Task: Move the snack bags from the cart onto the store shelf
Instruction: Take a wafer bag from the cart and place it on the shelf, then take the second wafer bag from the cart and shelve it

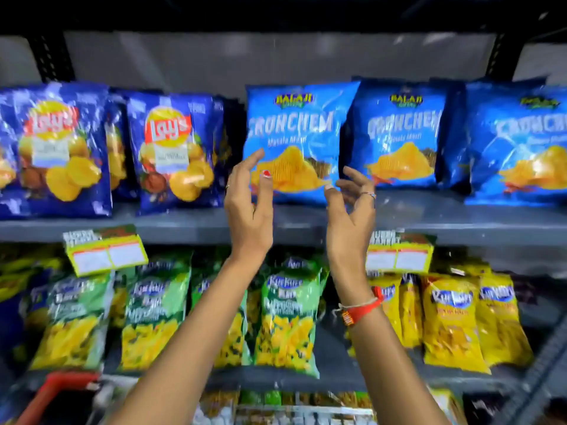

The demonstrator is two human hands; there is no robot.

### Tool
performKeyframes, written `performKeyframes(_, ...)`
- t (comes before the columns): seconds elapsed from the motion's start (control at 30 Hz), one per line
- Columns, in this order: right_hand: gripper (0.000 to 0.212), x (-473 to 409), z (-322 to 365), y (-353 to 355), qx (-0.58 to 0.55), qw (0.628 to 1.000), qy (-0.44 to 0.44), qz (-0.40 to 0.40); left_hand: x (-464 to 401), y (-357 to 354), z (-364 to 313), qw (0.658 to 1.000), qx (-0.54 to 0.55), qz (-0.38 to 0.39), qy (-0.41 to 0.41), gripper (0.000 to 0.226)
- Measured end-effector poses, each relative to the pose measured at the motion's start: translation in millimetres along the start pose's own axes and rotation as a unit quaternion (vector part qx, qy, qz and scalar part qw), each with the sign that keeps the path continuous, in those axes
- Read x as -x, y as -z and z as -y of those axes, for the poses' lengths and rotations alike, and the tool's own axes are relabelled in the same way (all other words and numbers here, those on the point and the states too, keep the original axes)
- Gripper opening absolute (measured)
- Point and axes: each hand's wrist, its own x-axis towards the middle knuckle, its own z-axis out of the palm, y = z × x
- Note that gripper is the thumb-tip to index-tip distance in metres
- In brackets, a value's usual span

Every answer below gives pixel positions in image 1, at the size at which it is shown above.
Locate row of green snack packets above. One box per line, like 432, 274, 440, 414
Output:
29, 249, 330, 379

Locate yellow and blue snack packets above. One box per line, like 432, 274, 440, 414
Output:
0, 244, 67, 363

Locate red cart handle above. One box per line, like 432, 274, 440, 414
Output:
15, 372, 102, 425

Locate person's left hand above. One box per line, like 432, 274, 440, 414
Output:
224, 148, 274, 260

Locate yellow shelf price tag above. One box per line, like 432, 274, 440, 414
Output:
62, 224, 149, 278
365, 231, 437, 276

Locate person's left forearm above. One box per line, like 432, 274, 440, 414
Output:
105, 251, 272, 425

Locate black shelf upright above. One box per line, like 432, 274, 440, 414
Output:
485, 33, 525, 82
27, 33, 77, 84

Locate row of packets in rack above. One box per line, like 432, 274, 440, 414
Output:
193, 387, 468, 425

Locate black shelf board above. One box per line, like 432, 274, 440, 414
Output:
0, 0, 567, 40

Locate red thread wristband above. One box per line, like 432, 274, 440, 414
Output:
333, 287, 385, 327

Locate yellow snack packet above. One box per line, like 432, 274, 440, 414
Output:
421, 275, 491, 375
346, 275, 405, 357
400, 274, 423, 349
476, 272, 535, 368

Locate person's right forearm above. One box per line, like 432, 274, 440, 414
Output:
332, 270, 452, 425

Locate person's right hand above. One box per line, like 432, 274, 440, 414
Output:
324, 166, 377, 279

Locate dark blue chips bag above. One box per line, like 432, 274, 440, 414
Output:
127, 91, 225, 216
105, 89, 139, 202
11, 82, 113, 218
0, 88, 20, 219
214, 97, 247, 182

